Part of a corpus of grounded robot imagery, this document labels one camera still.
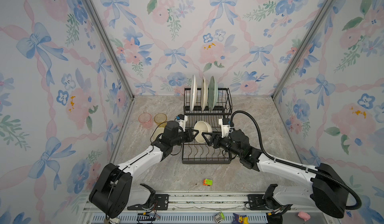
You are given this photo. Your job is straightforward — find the green plate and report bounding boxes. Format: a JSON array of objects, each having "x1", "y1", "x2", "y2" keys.
[{"x1": 208, "y1": 76, "x2": 219, "y2": 111}]

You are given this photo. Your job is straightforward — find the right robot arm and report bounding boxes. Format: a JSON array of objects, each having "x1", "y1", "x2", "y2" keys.
[{"x1": 202, "y1": 130, "x2": 349, "y2": 219}]

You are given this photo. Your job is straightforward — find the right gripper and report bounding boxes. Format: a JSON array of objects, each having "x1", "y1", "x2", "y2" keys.
[{"x1": 202, "y1": 131, "x2": 243, "y2": 161}]

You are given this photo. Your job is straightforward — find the pink toy pig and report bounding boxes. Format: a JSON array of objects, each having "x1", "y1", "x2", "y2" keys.
[{"x1": 298, "y1": 212, "x2": 311, "y2": 222}]

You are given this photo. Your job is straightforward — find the beige small object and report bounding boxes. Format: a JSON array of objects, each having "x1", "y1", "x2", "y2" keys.
[{"x1": 104, "y1": 218, "x2": 121, "y2": 224}]

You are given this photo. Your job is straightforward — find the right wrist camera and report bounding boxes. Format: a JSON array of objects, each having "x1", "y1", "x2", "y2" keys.
[{"x1": 218, "y1": 118, "x2": 232, "y2": 138}]

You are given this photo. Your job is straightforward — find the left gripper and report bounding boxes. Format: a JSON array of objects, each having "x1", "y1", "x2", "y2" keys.
[{"x1": 171, "y1": 128, "x2": 199, "y2": 148}]

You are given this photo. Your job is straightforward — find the pink transparent cup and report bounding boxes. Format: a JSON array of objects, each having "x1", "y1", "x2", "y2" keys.
[{"x1": 138, "y1": 113, "x2": 153, "y2": 129}]

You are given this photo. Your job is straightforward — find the yellow transparent cup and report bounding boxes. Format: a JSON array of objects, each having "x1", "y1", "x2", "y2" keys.
[{"x1": 154, "y1": 113, "x2": 168, "y2": 128}]

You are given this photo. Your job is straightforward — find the white plate with blue rim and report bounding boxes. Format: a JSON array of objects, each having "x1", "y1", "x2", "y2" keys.
[{"x1": 190, "y1": 75, "x2": 198, "y2": 112}]

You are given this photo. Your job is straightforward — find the cream plate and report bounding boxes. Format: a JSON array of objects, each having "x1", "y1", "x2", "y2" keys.
[{"x1": 201, "y1": 77, "x2": 208, "y2": 112}]

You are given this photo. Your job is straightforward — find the small colourful toy cube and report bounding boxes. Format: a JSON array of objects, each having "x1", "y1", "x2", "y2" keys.
[{"x1": 203, "y1": 179, "x2": 213, "y2": 186}]

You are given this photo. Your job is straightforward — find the black corrugated cable hose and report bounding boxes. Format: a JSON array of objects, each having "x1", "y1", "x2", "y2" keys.
[{"x1": 229, "y1": 110, "x2": 363, "y2": 210}]

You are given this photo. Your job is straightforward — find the cream ceramic bowl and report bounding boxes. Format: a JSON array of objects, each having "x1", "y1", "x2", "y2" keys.
[
  {"x1": 194, "y1": 121, "x2": 213, "y2": 144},
  {"x1": 150, "y1": 127, "x2": 164, "y2": 143}
]

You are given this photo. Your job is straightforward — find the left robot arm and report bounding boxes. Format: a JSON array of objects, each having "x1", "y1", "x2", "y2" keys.
[{"x1": 89, "y1": 121, "x2": 199, "y2": 219}]

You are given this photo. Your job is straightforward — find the black wire dish rack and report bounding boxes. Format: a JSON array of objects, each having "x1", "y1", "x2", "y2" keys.
[{"x1": 182, "y1": 87, "x2": 233, "y2": 165}]

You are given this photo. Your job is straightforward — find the purple yellow toy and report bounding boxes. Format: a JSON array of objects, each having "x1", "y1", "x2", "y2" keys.
[{"x1": 232, "y1": 213, "x2": 249, "y2": 224}]

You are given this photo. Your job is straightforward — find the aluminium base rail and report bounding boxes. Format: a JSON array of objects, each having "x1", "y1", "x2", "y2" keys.
[{"x1": 78, "y1": 190, "x2": 340, "y2": 224}]

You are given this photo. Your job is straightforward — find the green white small box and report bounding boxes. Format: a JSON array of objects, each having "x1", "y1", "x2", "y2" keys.
[{"x1": 214, "y1": 212, "x2": 225, "y2": 224}]

